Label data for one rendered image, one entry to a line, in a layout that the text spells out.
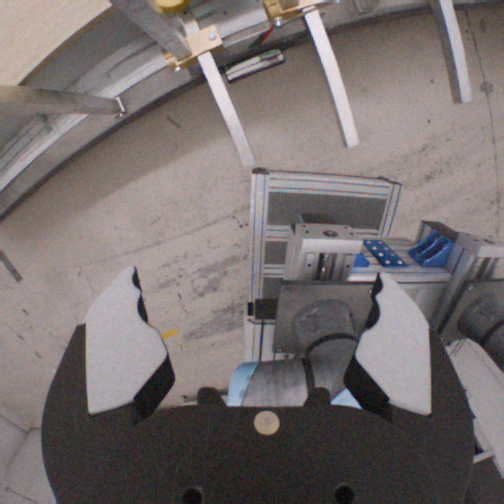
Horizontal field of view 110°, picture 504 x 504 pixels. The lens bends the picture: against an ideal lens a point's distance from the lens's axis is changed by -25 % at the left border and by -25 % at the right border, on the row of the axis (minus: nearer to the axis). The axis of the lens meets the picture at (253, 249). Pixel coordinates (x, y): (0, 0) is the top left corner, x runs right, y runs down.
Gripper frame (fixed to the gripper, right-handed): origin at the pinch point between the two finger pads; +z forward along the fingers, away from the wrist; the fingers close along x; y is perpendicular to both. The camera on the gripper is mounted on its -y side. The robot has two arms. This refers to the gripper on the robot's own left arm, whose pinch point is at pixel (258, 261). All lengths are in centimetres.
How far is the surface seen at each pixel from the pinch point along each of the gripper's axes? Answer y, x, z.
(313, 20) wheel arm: -32, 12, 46
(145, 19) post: -24.0, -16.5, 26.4
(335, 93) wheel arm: -17, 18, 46
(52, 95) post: -16, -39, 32
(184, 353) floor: 183, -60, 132
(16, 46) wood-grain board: -32, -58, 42
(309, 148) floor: 1, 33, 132
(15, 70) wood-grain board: -26, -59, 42
